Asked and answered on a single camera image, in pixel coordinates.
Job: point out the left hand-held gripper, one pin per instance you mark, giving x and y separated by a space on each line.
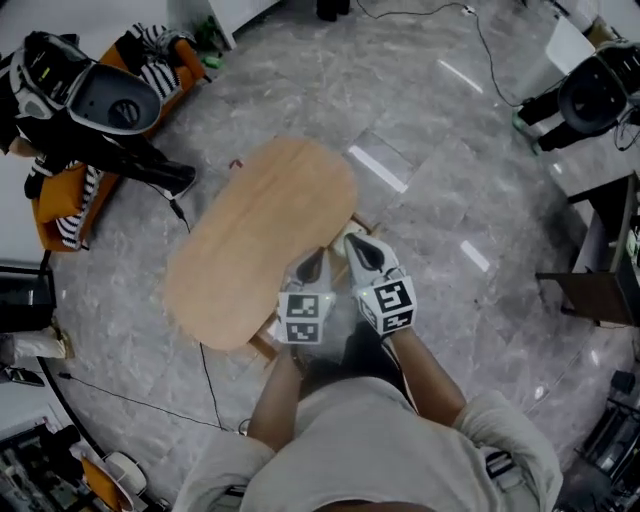
302 320

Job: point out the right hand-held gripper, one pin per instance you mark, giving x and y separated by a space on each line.
390 302

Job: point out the person's left forearm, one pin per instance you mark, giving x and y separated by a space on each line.
275 405

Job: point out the person's right forearm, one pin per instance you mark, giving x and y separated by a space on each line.
430 380

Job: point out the wooden coffee table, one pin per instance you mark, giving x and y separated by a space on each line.
260 240

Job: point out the person's black trousers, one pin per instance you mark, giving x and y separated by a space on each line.
360 360

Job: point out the person's light grey shirt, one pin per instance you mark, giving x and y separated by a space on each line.
360 445

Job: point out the dark wooden side table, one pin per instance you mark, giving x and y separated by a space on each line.
595 300

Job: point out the black harness buckle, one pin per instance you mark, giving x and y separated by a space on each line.
234 491
500 465

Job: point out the orange sofa striped cushions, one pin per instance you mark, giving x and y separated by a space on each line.
70 200

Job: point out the white round stool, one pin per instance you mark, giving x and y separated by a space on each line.
127 472

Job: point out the black glass cabinet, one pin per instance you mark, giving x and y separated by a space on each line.
25 300

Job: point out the orange round tray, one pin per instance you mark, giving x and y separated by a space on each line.
100 485

